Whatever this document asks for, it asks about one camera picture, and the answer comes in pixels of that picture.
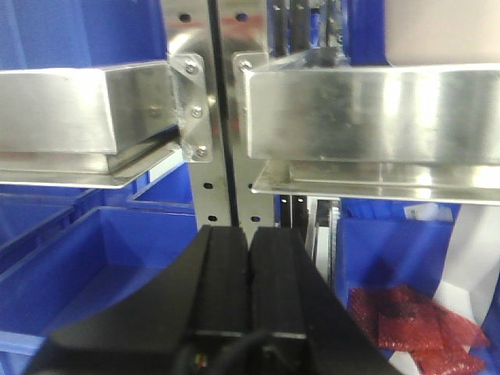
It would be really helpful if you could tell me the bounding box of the blue bin top left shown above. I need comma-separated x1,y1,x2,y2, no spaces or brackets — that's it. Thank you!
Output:
1,1,167,70

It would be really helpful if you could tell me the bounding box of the blue bin with red bags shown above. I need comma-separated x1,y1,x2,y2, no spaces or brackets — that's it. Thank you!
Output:
334,202,500,375

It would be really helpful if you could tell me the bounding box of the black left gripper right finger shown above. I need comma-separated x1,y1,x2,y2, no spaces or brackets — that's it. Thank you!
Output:
250,227,398,374

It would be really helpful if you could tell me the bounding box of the red bubble wrap bag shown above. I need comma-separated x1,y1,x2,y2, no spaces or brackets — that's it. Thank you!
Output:
348,284,490,352
410,345,487,375

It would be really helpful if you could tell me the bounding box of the steel corner bracket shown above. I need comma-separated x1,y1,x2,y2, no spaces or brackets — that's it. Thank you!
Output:
168,53,213,163

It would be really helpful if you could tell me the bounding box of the stainless steel shelf beam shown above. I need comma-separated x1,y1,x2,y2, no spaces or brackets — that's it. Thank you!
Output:
233,48,499,205

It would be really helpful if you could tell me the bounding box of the perforated steel upright post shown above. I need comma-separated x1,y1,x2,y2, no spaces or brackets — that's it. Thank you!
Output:
162,0,275,239

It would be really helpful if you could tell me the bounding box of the black cable on post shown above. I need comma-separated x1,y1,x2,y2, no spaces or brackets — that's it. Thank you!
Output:
207,0,240,227

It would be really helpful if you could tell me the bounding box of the blue bin left shelf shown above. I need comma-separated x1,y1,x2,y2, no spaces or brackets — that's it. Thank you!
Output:
0,205,200,355

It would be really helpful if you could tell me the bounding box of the pale pink storage bin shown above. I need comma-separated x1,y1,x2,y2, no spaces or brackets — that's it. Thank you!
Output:
384,1,499,66

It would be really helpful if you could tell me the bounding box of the left stainless shelf beam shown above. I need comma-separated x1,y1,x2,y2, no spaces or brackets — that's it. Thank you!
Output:
1,61,180,189

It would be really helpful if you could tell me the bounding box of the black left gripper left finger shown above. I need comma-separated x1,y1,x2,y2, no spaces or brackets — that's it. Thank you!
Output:
27,226,250,374

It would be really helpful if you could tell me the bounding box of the red bubble wrap bag lower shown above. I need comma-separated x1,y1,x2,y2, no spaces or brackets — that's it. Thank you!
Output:
410,345,487,375

